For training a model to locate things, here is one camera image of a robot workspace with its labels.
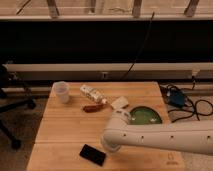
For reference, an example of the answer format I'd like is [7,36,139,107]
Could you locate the black eraser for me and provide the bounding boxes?
[79,144,106,166]

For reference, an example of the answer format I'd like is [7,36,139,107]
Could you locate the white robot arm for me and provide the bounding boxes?
[101,109,213,155]

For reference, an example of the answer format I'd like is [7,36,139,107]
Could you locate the white sponge block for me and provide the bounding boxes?
[111,96,129,110]

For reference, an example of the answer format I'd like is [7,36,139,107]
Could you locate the brown red marker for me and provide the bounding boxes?
[83,104,104,113]

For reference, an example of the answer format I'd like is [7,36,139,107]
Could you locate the green bowl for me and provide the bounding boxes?
[130,106,162,125]

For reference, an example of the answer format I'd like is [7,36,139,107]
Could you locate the clear plastic cup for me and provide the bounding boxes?
[53,81,69,103]

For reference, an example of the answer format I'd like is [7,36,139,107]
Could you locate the blue power adapter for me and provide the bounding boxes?
[168,91,185,107]

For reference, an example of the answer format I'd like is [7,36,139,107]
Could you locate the black office chair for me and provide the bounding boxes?
[0,64,38,150]

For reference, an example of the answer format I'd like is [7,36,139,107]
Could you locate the wall power outlet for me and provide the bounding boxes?
[101,72,109,80]

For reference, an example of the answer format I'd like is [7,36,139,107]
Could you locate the black hanging cable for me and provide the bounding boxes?
[120,11,156,81]

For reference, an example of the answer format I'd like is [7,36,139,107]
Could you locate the black floor cables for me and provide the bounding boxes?
[160,75,213,123]

